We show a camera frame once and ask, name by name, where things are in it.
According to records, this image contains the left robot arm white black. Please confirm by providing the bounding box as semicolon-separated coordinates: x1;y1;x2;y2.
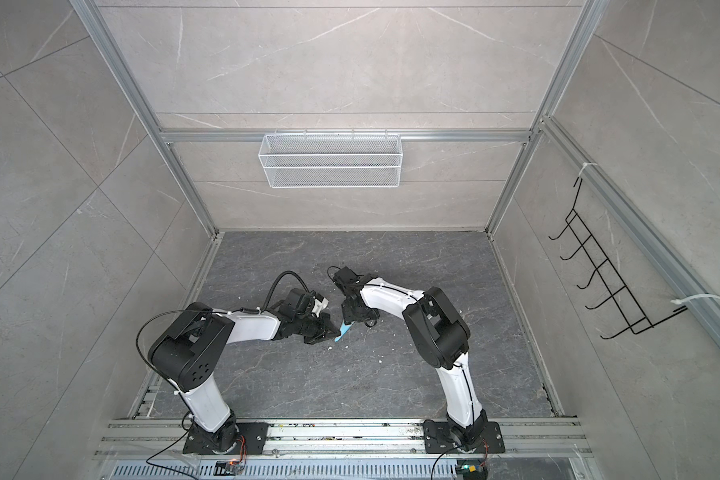
147;301;340;434

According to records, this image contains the aluminium mounting rail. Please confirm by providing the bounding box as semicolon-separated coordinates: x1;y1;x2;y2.
94;418;595;460

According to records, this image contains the black wire hook rack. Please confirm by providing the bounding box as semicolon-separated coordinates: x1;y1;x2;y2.
548;178;689;341

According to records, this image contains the white cable tie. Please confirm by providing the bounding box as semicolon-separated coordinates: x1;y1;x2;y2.
670;293;720;306

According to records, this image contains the white wire mesh basket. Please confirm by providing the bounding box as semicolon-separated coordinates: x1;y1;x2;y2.
258;133;404;189

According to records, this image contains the light blue paper sheet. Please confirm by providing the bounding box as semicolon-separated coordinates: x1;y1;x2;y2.
334;323;352;342

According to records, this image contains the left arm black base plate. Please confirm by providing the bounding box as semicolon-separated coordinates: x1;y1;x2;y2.
182;422;269;455

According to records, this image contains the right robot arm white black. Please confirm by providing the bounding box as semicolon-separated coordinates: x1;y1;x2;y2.
332;268;485;443

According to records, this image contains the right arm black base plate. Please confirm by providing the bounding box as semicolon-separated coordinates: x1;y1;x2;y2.
421;419;506;454

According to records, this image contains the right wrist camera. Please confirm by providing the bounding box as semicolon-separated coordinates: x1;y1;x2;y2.
331;267;362;296

